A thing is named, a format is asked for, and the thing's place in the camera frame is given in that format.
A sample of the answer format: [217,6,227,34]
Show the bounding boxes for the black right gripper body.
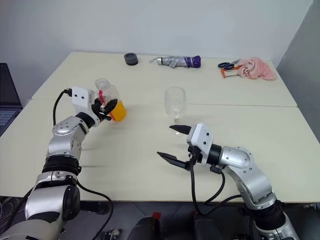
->
[186,144,203,166]

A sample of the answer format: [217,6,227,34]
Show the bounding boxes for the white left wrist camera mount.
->
[71,86,96,118]

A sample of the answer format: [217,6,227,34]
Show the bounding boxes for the pink cloth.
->
[236,56,278,81]

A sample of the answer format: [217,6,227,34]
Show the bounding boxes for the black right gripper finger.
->
[169,124,192,135]
[156,150,188,172]

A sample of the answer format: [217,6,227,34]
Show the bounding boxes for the dark laptop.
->
[0,62,23,137]

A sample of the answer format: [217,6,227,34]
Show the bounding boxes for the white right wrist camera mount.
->
[186,123,215,166]

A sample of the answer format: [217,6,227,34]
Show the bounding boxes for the white cable bundle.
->
[0,196,26,221]

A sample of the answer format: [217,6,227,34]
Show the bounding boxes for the orange frame tool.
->
[220,64,243,79]

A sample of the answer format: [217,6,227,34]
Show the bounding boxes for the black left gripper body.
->
[91,98,107,123]

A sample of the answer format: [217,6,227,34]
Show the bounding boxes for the dark rounded shape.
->
[193,211,226,240]
[129,216,163,240]

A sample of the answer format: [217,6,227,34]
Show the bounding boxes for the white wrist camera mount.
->
[71,86,96,118]
[186,123,215,166]

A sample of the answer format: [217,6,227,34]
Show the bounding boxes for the clear bottle with orange drink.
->
[94,78,128,123]

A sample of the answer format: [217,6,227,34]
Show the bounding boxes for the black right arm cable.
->
[190,159,247,216]

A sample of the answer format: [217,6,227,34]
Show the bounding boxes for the clear wine glass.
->
[163,86,187,137]

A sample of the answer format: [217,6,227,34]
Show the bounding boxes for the blue handled scissors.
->
[217,58,241,70]

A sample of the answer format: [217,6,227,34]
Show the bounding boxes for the folded silver purple umbrella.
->
[149,55,202,69]

